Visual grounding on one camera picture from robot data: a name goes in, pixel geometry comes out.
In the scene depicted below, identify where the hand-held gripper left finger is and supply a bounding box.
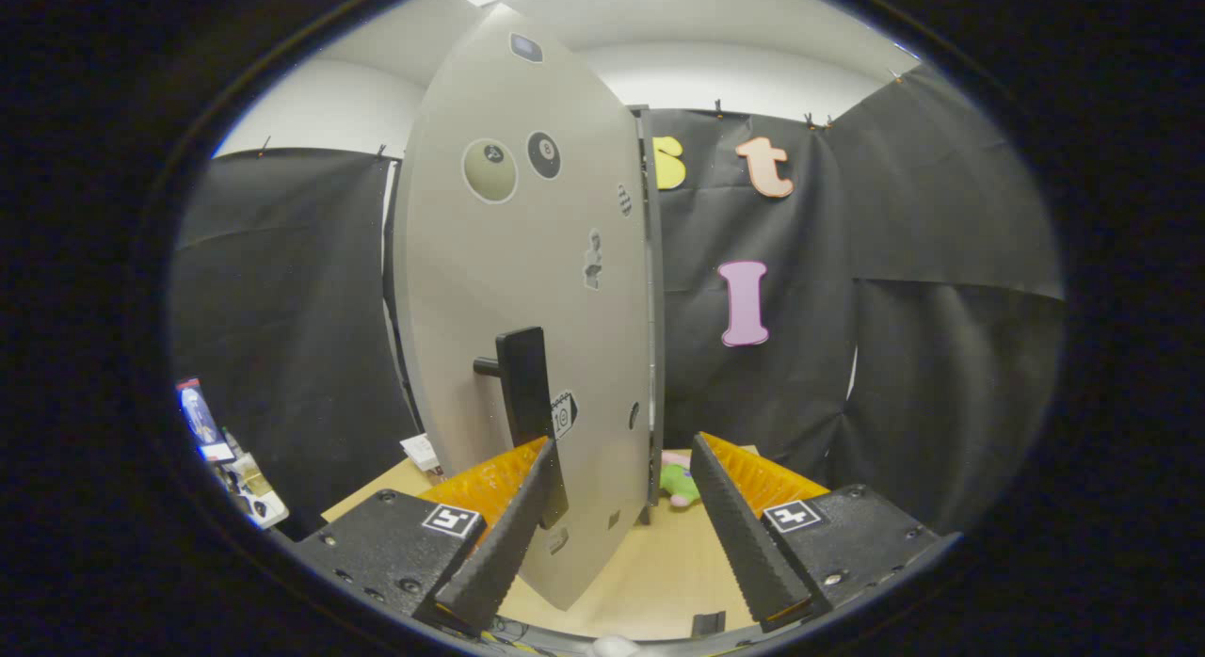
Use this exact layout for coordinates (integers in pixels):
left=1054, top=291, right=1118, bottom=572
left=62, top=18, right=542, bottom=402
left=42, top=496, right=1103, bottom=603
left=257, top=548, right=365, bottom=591
left=287, top=437, right=558, bottom=634

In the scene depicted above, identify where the blue display screen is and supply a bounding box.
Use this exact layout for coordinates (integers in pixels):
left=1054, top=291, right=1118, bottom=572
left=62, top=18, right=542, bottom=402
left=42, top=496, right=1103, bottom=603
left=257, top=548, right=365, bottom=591
left=176, top=378, right=232, bottom=462

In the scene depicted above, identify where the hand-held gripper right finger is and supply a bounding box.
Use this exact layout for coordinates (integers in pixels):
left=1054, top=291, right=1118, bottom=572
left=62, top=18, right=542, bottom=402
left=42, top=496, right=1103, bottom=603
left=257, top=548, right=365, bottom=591
left=690, top=431, right=963, bottom=634

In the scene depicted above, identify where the grey shoe cabinet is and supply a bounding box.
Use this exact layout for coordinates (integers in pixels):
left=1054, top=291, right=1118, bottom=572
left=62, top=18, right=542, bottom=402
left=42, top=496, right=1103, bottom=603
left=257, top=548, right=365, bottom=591
left=629, top=104, right=667, bottom=528

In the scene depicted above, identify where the black backdrop cloth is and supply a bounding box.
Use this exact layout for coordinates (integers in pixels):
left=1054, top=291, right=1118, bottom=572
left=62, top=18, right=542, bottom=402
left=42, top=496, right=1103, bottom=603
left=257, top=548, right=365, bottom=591
left=169, top=62, right=1068, bottom=536

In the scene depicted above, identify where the white book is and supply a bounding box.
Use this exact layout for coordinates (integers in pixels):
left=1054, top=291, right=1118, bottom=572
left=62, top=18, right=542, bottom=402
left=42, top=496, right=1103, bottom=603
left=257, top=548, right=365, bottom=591
left=400, top=434, right=443, bottom=474

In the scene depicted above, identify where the pile of desk clutter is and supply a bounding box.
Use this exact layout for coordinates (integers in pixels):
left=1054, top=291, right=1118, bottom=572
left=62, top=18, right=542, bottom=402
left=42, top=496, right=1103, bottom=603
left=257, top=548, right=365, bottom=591
left=221, top=431, right=290, bottom=529

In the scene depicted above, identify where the pink and green plush toy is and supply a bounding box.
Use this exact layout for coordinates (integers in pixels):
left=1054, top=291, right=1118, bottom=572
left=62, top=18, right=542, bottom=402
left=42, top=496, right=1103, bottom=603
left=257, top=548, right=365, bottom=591
left=659, top=452, right=703, bottom=507

